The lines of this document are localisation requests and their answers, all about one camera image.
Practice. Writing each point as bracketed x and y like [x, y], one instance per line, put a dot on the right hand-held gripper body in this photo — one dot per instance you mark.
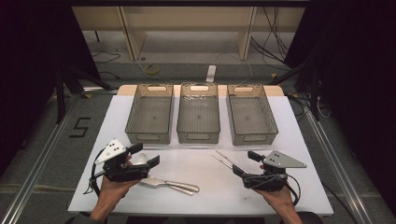
[267, 182]

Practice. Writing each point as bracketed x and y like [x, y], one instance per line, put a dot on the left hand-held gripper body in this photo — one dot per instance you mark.
[123, 172]

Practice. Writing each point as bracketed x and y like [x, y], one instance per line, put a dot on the white ceramic spoon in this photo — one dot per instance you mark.
[140, 159]

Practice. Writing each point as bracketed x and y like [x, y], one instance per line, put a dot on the metal chopstick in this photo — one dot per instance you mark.
[221, 161]
[227, 160]

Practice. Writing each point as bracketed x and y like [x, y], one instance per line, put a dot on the person's right hand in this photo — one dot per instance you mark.
[280, 199]

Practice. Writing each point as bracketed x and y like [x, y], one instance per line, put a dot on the person's left hand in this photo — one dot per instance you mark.
[110, 193]

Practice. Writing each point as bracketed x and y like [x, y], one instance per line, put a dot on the grey transparent plastic bin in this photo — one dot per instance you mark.
[151, 116]
[250, 116]
[198, 116]

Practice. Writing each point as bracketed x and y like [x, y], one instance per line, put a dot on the metal fork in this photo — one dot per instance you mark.
[183, 191]

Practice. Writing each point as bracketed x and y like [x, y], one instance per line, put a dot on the yellow tape roll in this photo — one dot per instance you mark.
[147, 69]

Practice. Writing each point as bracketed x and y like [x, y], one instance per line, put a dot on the black metal stand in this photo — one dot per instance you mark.
[60, 96]
[314, 93]

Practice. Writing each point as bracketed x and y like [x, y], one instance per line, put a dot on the white power strip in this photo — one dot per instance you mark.
[211, 73]

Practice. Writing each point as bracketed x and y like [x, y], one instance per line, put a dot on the light wooden shelf unit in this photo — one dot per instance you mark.
[186, 18]

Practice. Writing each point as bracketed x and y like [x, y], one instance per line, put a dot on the metal floor rail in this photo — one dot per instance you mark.
[336, 158]
[34, 169]

